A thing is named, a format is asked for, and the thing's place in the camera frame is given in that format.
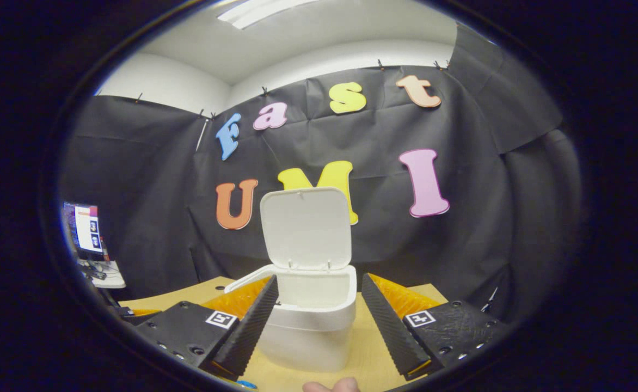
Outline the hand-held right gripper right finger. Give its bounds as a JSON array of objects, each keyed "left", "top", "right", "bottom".
[{"left": 361, "top": 272, "right": 507, "bottom": 381}]

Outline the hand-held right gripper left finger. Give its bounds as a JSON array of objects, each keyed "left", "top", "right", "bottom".
[{"left": 134, "top": 275, "right": 280, "bottom": 382}]

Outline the white desktop garbage bin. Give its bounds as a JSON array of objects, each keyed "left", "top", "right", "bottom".
[{"left": 224, "top": 187, "right": 358, "bottom": 373}]

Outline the wooden desktop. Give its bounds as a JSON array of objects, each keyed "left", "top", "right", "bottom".
[{"left": 118, "top": 276, "right": 450, "bottom": 392}]

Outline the white side table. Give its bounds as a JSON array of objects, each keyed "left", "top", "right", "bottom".
[{"left": 77, "top": 260, "right": 127, "bottom": 289}]

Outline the computer monitor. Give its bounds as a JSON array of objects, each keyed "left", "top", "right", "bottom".
[{"left": 62, "top": 201, "right": 103, "bottom": 256}]

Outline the black backdrop cloth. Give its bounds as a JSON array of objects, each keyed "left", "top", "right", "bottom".
[{"left": 60, "top": 24, "right": 581, "bottom": 322}]

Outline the long ceiling light panel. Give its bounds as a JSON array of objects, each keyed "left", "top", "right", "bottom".
[{"left": 217, "top": 0, "right": 320, "bottom": 29}]

